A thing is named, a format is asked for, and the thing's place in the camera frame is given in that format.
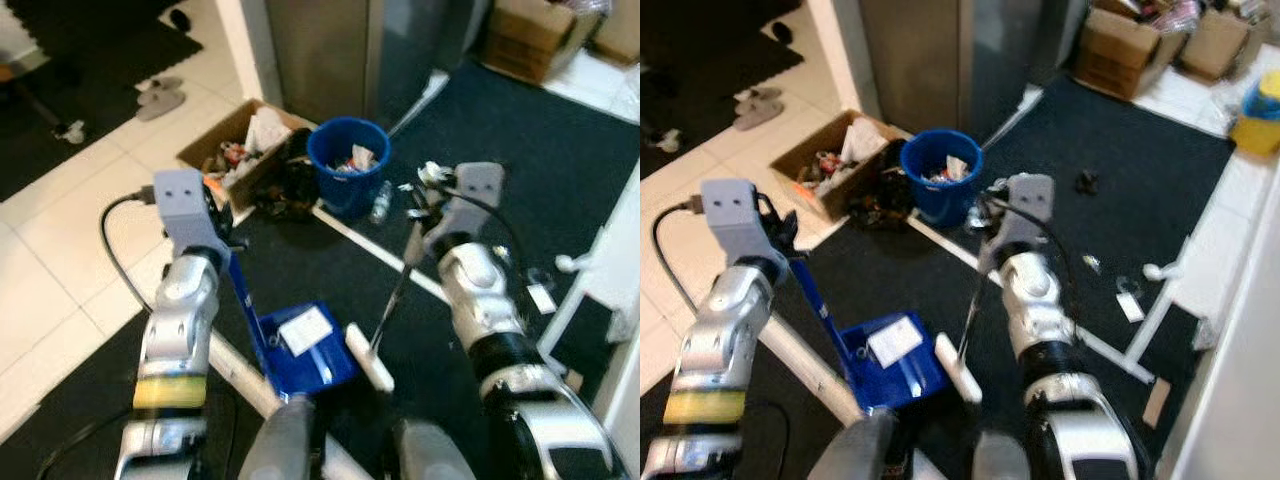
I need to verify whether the white paper card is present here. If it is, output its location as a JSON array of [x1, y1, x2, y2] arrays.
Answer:
[[277, 306, 335, 359], [865, 317, 924, 369]]

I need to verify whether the white brush with black stick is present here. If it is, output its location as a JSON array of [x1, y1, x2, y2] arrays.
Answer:
[[932, 265, 993, 405], [344, 218, 428, 394]]

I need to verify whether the blue plastic dustpan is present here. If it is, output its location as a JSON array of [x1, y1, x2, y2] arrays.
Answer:
[[790, 258, 951, 412], [225, 250, 360, 397]]

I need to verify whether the black foam floor mat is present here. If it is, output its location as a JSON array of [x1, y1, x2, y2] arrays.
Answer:
[[0, 0, 204, 201], [640, 0, 809, 179]]

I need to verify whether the blue plastic bucket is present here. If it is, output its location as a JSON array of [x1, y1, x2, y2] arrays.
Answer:
[[306, 116, 393, 220], [899, 127, 985, 230]]

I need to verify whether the open cardboard box with trash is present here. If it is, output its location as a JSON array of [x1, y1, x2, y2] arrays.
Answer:
[[769, 108, 913, 224], [176, 97, 319, 213]]

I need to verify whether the black trash bag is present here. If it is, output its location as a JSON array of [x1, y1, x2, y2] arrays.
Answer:
[[846, 165, 913, 233], [253, 150, 323, 224]]

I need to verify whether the white crumpled paper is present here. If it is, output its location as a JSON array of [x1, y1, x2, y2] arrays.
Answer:
[[243, 107, 293, 153], [843, 117, 889, 163]]

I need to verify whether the black carpet mat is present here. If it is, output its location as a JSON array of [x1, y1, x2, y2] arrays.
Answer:
[[0, 60, 641, 480], [640, 75, 1236, 480]]

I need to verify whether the steel grey fridge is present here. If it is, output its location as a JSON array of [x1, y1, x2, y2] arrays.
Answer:
[[263, 0, 493, 129], [857, 0, 1089, 139]]

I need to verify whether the large brown cardboard box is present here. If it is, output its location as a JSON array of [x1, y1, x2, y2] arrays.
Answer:
[[1073, 3, 1173, 102], [482, 0, 589, 87]]

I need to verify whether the grey left robot leg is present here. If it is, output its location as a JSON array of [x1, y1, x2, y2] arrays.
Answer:
[[808, 410, 898, 480], [238, 394, 323, 480]]

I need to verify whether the grey robot leg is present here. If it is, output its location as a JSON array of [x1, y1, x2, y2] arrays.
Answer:
[[393, 418, 477, 480], [808, 410, 898, 480], [238, 394, 323, 480], [970, 430, 1033, 480]]

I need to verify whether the grey right robot leg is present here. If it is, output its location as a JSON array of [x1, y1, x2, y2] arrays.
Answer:
[[970, 430, 1033, 480], [393, 418, 477, 480]]

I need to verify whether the small brown cardboard box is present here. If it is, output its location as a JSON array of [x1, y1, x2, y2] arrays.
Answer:
[[588, 0, 641, 67], [1176, 5, 1259, 84]]

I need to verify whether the yellow container with blue lid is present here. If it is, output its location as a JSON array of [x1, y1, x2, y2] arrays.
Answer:
[[1227, 68, 1280, 157]]

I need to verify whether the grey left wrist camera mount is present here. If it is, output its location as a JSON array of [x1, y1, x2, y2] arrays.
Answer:
[[153, 168, 231, 256], [700, 178, 779, 269]]

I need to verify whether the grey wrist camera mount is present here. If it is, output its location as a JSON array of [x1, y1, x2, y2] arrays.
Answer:
[[700, 178, 779, 269], [153, 168, 231, 256], [438, 162, 507, 239], [1003, 173, 1057, 253]]

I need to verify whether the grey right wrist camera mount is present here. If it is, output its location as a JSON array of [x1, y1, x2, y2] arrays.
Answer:
[[1003, 173, 1057, 253], [438, 162, 507, 239]]

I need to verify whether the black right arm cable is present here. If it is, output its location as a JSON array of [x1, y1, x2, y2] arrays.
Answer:
[[450, 188, 531, 301], [1025, 210, 1081, 301]]

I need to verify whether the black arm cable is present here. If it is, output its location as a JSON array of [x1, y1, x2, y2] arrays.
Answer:
[[1025, 210, 1081, 301], [100, 193, 161, 313], [652, 203, 709, 316], [450, 188, 531, 301]]

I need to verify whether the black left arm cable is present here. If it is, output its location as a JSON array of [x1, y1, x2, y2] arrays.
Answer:
[[652, 203, 709, 316], [100, 193, 161, 313]]

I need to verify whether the white tube rack frame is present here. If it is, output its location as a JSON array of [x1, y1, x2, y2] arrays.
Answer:
[[540, 225, 641, 361], [1083, 235, 1216, 386]]

